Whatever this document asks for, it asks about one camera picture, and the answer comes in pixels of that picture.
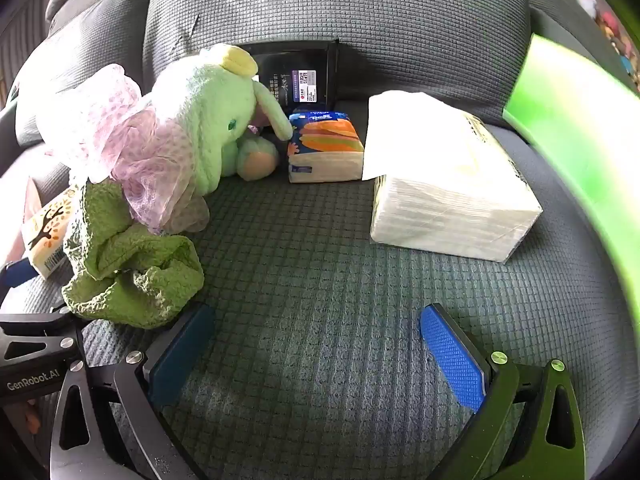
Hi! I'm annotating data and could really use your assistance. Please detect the tree print tissue pack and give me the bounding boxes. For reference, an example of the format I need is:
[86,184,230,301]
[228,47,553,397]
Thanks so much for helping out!
[20,182,81,281]

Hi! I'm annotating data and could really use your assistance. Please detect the blue orange tissue pack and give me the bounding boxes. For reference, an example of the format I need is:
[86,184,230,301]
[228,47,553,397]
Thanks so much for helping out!
[287,109,366,184]

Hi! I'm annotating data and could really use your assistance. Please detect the pile of colourful small toys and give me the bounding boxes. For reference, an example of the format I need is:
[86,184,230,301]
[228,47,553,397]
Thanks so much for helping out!
[565,0,640,81]

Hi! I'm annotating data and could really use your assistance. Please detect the green waffle cloth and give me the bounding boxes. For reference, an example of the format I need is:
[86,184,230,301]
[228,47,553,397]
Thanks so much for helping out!
[61,177,206,331]

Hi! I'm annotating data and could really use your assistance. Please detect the pink mesh cloth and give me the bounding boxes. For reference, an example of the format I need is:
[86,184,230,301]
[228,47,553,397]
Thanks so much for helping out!
[37,62,211,236]

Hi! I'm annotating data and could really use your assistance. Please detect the creased grey sofa back cushion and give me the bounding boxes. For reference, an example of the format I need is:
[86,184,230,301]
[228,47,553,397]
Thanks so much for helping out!
[142,0,533,128]

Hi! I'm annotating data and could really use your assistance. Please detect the grey ribbed panel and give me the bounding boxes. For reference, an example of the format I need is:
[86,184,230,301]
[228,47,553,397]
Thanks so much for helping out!
[0,0,56,96]

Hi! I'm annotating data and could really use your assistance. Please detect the green elephant plush toy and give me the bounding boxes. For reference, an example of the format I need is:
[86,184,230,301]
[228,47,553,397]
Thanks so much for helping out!
[150,42,296,193]

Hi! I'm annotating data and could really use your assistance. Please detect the white tissue pack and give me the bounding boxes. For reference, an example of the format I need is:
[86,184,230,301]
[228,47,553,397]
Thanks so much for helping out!
[362,91,543,263]

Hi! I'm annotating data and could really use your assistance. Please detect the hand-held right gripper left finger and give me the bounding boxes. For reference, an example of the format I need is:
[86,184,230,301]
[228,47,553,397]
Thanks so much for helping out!
[49,302,217,480]

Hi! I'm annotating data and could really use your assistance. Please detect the black box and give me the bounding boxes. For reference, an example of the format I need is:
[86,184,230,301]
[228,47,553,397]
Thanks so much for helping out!
[235,40,341,111]

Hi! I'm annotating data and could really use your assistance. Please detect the grey sofa seat cushion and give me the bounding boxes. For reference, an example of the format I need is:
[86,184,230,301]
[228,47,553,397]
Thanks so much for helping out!
[0,110,631,480]

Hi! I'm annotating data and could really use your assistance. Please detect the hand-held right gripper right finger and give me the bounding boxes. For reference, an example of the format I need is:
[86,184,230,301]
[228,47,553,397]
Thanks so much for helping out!
[419,302,587,480]

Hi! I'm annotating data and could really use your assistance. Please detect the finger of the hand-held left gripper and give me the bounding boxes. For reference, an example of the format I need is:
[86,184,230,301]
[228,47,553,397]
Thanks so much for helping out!
[0,259,38,301]

